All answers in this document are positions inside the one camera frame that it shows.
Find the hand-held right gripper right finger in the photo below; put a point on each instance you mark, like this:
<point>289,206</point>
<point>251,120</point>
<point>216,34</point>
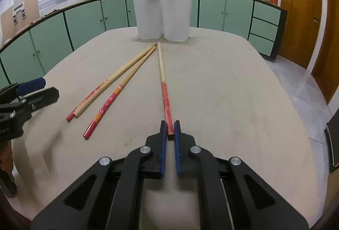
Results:
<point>178,150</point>

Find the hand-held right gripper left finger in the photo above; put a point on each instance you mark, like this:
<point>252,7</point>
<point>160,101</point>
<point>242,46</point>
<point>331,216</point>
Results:
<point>163,150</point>

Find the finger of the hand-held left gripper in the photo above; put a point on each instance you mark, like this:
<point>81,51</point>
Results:
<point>30,85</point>
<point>43,97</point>

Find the plain wooden chopstick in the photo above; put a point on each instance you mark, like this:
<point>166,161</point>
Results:
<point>79,112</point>

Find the white plastic utensil holder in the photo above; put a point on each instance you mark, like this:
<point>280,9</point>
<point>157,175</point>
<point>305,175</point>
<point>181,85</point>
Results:
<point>172,20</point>

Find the person's left hand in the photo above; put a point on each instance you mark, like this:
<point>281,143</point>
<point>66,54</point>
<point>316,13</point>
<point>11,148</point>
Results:
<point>5,158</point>

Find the brown wooden board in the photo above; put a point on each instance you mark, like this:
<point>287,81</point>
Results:
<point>31,13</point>

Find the green base cabinets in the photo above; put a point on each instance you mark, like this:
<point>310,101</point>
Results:
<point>87,26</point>

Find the black cabinet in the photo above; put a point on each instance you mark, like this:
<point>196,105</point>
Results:
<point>334,145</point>

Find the wooden door with knob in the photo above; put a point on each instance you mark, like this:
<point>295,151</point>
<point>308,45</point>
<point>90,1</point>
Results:
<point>299,7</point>

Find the white bracket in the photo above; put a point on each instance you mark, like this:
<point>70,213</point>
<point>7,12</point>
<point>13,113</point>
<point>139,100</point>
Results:
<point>19,9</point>

